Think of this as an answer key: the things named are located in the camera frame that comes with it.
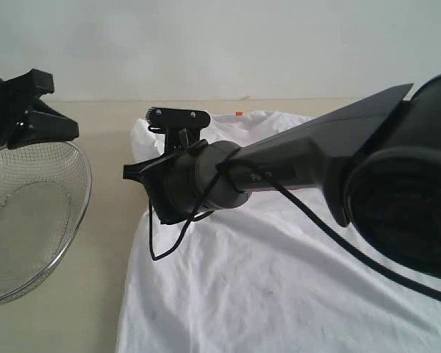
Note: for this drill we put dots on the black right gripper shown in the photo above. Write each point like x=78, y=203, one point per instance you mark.
x=167, y=179

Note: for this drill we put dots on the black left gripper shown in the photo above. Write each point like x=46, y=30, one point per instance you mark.
x=25, y=119

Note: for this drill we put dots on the silver wire mesh basket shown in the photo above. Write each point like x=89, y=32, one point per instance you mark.
x=44, y=194

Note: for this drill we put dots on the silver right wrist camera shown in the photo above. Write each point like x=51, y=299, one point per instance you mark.
x=181, y=127

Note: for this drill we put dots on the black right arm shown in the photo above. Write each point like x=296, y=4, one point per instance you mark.
x=377, y=163

